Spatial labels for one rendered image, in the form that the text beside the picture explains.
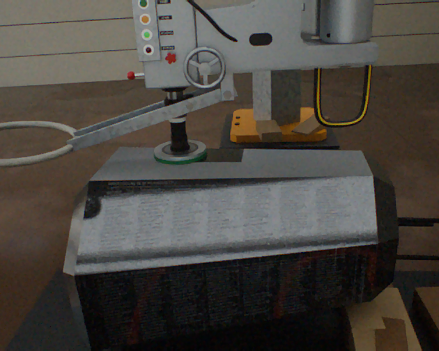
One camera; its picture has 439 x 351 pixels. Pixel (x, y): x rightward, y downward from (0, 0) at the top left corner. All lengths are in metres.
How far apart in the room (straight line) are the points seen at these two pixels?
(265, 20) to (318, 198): 0.65
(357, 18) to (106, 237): 1.17
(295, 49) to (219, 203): 0.62
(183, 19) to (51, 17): 6.49
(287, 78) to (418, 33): 6.13
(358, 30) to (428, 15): 6.68
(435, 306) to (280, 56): 1.33
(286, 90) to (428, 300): 1.22
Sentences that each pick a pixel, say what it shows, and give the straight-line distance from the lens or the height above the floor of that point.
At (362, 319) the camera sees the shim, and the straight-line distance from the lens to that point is 1.94.
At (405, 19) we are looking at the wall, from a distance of 8.26.
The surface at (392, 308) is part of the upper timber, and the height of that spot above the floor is 0.24.
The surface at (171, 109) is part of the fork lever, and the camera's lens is 1.73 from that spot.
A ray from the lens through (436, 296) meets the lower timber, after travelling 2.36.
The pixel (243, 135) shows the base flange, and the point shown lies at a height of 0.78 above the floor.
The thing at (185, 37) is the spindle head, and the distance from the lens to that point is 1.63.
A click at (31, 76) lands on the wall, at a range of 8.33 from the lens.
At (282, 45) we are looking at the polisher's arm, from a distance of 1.67.
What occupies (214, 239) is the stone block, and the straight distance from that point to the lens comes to 1.55.
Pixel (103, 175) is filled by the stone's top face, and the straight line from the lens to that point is 1.74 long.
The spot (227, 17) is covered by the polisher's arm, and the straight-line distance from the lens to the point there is 1.64.
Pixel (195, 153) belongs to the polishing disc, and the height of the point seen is 0.89.
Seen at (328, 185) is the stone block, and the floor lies 0.83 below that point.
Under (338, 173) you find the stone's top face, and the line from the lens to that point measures 1.65.
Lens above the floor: 1.53
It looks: 24 degrees down
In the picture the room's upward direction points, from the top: 3 degrees counter-clockwise
